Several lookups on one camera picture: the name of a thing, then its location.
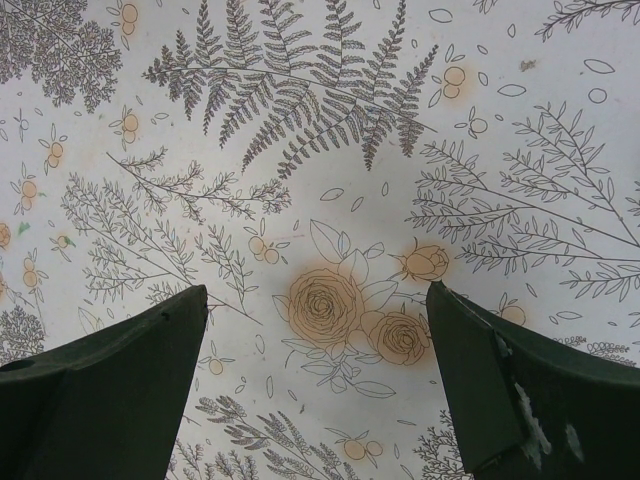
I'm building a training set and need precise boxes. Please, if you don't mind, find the floral table mat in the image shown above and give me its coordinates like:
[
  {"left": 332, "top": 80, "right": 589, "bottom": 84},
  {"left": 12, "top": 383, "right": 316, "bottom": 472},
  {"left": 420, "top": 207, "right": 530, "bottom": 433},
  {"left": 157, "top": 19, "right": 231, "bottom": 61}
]
[{"left": 1, "top": 1, "right": 639, "bottom": 479}]

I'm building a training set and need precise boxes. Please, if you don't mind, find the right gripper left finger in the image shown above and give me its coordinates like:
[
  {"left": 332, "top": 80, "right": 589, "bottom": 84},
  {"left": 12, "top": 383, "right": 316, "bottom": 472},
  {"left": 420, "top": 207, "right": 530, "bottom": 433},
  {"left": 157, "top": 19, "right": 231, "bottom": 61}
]
[{"left": 1, "top": 285, "right": 208, "bottom": 480}]

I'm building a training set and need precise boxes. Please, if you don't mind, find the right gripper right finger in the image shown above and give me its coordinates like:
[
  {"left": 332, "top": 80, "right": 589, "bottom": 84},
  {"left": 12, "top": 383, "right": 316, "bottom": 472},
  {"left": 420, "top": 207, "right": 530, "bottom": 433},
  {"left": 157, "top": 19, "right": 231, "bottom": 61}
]
[{"left": 426, "top": 282, "right": 639, "bottom": 479}]

